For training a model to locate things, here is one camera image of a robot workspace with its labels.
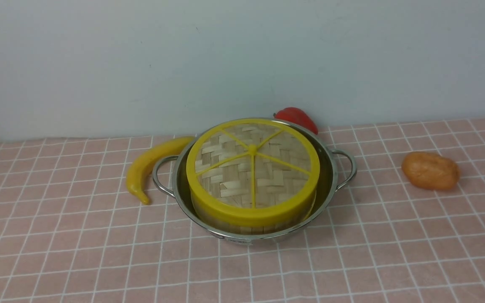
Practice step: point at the yellow chili pepper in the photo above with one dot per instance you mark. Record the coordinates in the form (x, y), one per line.
(143, 166)

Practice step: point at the stainless steel pot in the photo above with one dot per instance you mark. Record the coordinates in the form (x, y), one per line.
(338, 168)

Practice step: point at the yellow rimmed bamboo steamer basket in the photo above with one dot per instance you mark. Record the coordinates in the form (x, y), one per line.
(266, 210)

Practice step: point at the yellow bamboo steamer lid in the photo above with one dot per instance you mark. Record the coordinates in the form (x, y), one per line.
(251, 153)

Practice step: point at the red bell pepper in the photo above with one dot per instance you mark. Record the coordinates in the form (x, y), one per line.
(297, 116)

